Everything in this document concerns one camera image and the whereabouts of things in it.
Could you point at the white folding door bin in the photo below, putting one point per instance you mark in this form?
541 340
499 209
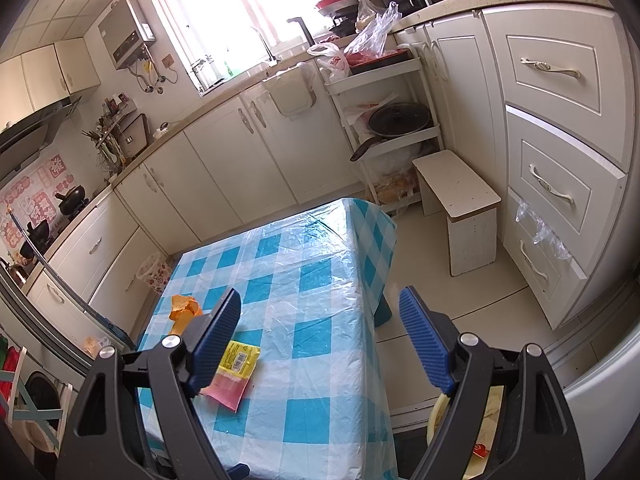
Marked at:
290 90

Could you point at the dark washing machine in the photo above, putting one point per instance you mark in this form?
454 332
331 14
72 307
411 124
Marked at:
42 395

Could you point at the red green package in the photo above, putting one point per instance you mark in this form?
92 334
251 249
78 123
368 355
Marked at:
6 375

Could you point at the clear plastic bag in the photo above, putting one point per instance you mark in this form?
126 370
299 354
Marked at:
372 35

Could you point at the chrome faucet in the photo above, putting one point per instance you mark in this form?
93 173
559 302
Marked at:
270 55

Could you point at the red tray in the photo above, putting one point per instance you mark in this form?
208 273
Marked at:
370 58

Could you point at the black faucet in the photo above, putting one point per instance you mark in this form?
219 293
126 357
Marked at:
307 35

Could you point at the range hood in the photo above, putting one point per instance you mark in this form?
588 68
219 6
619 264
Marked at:
30 130

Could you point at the utensil rack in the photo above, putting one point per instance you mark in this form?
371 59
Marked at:
125 135

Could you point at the yellow pink snack wrapper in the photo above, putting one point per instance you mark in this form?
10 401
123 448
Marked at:
237 365

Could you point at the sliding door frame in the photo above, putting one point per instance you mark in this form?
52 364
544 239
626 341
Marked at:
50 320

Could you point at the floral waste bin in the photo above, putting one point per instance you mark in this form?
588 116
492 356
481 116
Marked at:
157 275

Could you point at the white base cabinets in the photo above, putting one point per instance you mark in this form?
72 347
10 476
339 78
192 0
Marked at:
225 160

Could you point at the silver water heater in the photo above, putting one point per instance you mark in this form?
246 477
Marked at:
120 30

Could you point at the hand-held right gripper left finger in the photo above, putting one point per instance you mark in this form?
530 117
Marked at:
220 340

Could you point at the white plastic bag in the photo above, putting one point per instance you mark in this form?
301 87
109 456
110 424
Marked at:
365 12

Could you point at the black clay pot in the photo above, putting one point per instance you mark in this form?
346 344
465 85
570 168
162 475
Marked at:
72 199

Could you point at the white storage rack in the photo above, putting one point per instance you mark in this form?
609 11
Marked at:
380 67

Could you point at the black wok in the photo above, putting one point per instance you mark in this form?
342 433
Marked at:
39 232

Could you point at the yellow floor item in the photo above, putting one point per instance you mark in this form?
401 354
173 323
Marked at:
94 346

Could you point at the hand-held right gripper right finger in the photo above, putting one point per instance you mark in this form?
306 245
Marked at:
425 340

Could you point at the clear plastic film on drawer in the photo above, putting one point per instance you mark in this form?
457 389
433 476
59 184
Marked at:
542 232

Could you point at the black frying pan with lid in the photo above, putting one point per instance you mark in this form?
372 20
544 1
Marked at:
397 117

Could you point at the pink wall sticker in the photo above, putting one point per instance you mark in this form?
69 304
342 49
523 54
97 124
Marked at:
50 170

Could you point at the wall socket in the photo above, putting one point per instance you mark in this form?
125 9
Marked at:
170 60

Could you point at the blue checkered tablecloth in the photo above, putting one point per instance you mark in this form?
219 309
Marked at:
310 280

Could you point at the bag of bread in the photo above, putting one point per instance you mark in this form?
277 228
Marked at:
395 187

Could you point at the pale yellow plastic basin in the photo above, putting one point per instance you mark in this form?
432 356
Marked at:
434 412

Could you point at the white bag with red print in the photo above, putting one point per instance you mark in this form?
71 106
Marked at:
335 62

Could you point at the white wall cabinets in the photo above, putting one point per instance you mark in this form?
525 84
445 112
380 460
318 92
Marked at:
50 75

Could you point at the white wooden stool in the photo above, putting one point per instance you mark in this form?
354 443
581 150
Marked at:
450 185

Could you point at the red white wrapper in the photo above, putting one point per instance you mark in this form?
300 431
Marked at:
480 450

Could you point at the stack of cookware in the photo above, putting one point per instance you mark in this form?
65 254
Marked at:
337 0

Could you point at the small orange peel piece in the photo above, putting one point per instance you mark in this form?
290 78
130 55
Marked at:
181 312

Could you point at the white drawer cabinet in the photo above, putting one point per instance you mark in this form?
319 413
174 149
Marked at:
550 70

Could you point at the kitchen window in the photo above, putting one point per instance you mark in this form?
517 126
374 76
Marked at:
225 0

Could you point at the metal kettle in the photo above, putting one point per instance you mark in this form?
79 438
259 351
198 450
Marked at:
15 272

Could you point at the blue white folding rack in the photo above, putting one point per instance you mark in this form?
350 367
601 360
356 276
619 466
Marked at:
37 416

